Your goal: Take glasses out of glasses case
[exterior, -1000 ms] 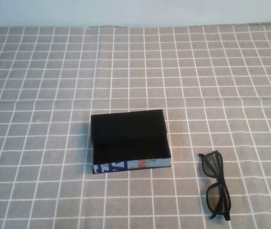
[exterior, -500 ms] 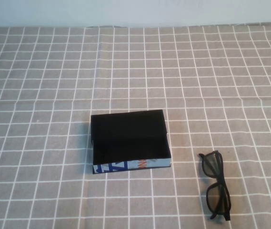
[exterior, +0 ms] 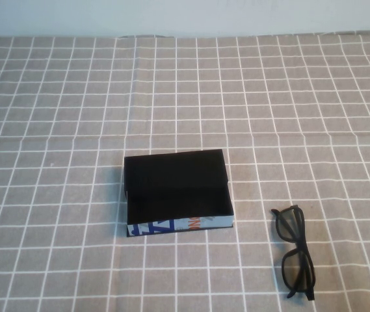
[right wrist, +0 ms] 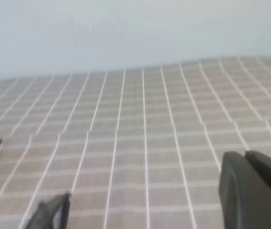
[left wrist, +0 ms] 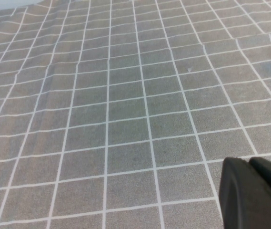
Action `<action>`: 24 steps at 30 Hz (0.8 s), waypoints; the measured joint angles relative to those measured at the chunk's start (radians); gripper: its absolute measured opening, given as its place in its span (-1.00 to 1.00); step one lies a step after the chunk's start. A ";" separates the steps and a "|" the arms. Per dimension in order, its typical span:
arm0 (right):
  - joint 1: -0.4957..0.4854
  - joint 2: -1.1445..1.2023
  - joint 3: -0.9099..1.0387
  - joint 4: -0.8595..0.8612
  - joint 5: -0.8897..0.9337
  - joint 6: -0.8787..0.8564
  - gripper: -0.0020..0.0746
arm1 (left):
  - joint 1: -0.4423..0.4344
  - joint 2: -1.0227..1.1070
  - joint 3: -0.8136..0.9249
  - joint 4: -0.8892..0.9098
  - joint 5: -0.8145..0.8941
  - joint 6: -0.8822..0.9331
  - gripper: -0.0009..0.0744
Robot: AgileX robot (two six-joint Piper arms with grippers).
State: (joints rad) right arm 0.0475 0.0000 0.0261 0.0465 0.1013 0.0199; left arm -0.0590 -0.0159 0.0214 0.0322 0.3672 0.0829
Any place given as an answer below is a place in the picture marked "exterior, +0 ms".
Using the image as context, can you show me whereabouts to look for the black frame glasses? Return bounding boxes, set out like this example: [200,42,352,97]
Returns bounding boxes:
[271,204,316,301]

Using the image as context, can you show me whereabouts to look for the black printed glasses case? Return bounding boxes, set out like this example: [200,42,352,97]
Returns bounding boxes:
[123,148,236,239]

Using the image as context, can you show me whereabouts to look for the grey white checkered tablecloth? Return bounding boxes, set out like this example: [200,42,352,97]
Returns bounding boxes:
[0,30,370,312]

